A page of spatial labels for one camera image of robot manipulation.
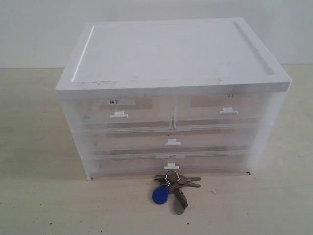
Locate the wide clear drawer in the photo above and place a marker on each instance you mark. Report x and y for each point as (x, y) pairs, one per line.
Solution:
(228, 164)
(120, 143)

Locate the keys with blue fob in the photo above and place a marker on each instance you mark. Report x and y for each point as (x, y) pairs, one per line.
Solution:
(172, 183)

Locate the top right small drawer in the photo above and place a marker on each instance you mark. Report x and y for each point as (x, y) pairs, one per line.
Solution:
(220, 109)

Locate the small drawer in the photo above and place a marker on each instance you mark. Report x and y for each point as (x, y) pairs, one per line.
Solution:
(220, 109)
(127, 110)

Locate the translucent white drawer cabinet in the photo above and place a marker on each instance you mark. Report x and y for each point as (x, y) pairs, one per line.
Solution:
(170, 59)

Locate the top left small drawer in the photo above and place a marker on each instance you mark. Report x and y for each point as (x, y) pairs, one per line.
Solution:
(127, 110)

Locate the wide clear bottom drawer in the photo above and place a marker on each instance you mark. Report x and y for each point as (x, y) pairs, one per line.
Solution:
(228, 164)

